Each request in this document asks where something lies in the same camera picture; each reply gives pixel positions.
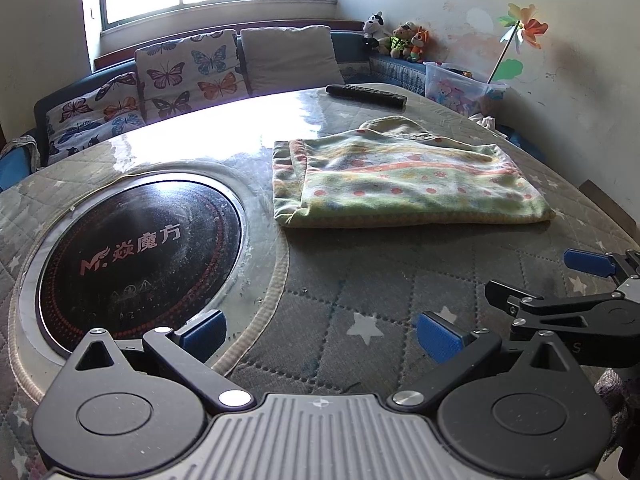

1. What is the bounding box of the green patterned child's garment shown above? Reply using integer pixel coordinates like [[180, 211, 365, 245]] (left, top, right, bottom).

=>
[[272, 116, 554, 229]]

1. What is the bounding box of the grey cloth on sofa arm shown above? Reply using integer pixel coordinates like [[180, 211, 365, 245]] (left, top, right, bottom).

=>
[[1, 130, 41, 174]]

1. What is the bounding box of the knitted purple grey cloth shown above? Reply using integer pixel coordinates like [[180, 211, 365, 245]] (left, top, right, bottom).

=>
[[594, 365, 639, 479]]

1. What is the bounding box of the round black induction cooktop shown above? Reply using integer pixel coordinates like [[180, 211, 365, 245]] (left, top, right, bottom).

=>
[[37, 178, 243, 356]]

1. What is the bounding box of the clear plastic storage box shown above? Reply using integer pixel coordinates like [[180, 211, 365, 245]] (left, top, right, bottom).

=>
[[423, 62, 509, 117]]

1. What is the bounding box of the black remote control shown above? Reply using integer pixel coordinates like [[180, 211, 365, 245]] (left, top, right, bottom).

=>
[[326, 84, 407, 110]]

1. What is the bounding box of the lying butterfly cushion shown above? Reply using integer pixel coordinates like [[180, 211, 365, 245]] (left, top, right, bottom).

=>
[[46, 72, 145, 164]]

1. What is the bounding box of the colourful paper pinwheel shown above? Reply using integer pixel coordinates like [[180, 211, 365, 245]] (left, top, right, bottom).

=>
[[487, 3, 549, 84]]

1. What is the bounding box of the orange plush toy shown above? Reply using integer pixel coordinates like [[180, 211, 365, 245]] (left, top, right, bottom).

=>
[[408, 27, 430, 63]]

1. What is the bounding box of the blue sofa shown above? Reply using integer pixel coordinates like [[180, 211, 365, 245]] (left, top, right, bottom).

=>
[[0, 29, 547, 194]]

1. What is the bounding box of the brown plush toy green vest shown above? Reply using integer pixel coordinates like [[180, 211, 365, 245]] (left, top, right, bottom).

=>
[[390, 22, 418, 60]]

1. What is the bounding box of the upright butterfly cushion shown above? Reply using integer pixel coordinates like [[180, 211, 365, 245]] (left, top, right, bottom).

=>
[[136, 29, 250, 124]]

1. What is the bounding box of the black and white plush toy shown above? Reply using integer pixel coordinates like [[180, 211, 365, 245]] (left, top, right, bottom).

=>
[[362, 11, 385, 51]]

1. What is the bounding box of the plain beige cushion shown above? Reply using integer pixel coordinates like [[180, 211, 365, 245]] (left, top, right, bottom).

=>
[[240, 25, 344, 96]]

